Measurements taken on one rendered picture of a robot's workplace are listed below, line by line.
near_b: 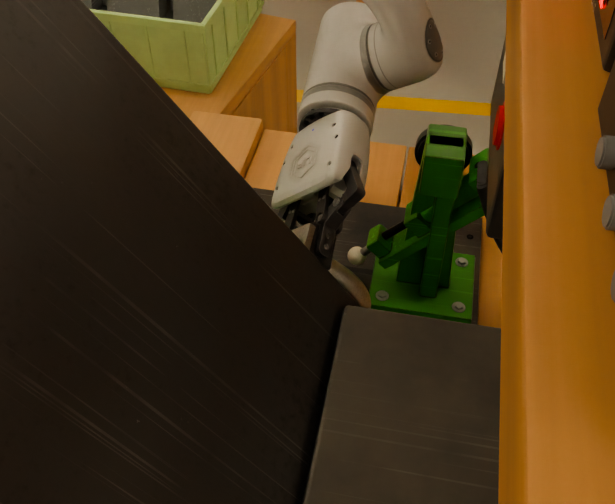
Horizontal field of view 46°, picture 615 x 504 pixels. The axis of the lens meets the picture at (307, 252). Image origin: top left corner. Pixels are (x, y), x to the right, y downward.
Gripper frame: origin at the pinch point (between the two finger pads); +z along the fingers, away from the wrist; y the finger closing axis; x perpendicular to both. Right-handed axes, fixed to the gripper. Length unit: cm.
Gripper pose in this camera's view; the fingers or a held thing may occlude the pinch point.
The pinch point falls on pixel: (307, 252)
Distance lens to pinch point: 72.3
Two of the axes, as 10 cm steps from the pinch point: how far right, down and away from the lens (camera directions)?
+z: -1.9, 8.6, -4.7
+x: 7.3, 4.4, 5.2
